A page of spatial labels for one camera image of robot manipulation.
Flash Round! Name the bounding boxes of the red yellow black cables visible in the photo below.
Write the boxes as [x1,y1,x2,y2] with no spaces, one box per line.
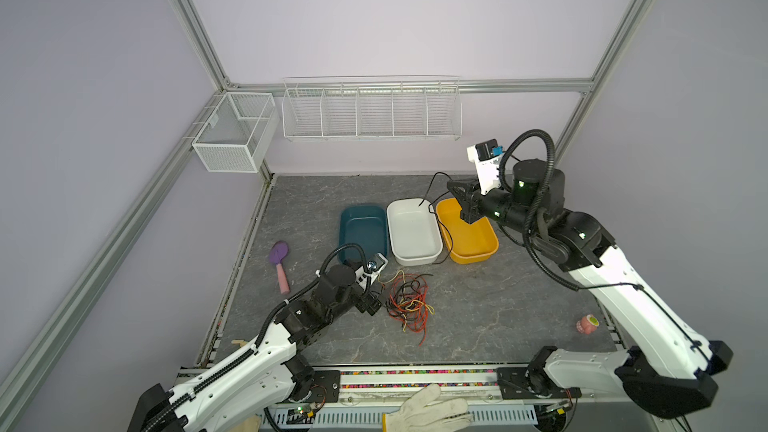
[379,269,436,347]

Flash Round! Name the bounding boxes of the black cable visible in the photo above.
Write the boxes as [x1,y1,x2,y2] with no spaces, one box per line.
[418,171,457,266]

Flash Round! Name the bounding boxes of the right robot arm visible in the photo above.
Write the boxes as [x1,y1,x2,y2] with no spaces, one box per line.
[447,159,733,419]

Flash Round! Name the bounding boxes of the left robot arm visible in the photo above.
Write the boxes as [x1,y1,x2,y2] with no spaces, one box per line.
[128,255,388,431]

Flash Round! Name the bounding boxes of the yellow plastic bin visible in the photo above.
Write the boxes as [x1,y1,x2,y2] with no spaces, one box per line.
[436,198,499,265]

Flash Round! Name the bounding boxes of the white plastic bin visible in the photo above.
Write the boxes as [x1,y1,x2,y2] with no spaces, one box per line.
[386,198,443,267]

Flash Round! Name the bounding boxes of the teal plastic bin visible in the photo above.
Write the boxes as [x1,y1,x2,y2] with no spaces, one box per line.
[339,204,389,260]

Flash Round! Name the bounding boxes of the purple pink hairbrush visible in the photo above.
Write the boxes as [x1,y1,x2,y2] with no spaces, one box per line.
[268,241,291,295]

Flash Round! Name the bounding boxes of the white work glove centre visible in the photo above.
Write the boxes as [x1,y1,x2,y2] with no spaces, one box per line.
[382,384,472,432]

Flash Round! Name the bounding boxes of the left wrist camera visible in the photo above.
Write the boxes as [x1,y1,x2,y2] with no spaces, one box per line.
[355,253,388,287]

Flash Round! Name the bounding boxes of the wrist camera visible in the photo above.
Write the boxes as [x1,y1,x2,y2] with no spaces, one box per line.
[355,253,388,287]
[466,139,504,195]

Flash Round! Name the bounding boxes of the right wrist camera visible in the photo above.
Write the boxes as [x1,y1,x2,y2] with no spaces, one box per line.
[466,139,504,195]

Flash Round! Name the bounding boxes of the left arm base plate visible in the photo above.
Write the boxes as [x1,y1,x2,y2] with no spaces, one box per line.
[287,369,341,403]

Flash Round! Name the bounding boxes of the long white wire basket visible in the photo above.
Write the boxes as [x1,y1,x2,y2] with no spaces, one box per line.
[282,75,463,140]

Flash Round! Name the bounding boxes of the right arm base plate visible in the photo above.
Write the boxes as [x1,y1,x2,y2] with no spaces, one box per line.
[496,366,582,400]

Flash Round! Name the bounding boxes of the white wire mesh box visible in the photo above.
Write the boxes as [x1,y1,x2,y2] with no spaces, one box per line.
[192,92,279,173]

